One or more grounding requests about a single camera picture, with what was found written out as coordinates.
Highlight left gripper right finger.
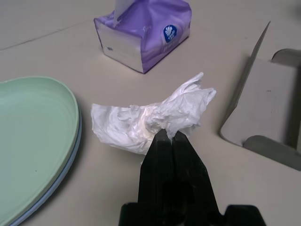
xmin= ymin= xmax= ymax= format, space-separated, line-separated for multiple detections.
xmin=173 ymin=131 xmax=224 ymax=209

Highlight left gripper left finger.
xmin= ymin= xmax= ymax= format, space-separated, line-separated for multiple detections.
xmin=137 ymin=130 xmax=176 ymax=204

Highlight white tissue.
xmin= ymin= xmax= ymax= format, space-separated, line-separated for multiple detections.
xmin=90 ymin=72 xmax=217 ymax=156

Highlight light green plate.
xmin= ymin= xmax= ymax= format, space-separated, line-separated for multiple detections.
xmin=0 ymin=75 xmax=82 ymax=226

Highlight light blue plate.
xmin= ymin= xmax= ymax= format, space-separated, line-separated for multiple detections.
xmin=7 ymin=110 xmax=83 ymax=226

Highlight grey glasses case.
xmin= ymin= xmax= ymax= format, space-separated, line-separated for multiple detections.
xmin=218 ymin=21 xmax=301 ymax=171

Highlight purple tissue pack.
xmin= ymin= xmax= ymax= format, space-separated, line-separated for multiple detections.
xmin=94 ymin=0 xmax=191 ymax=75

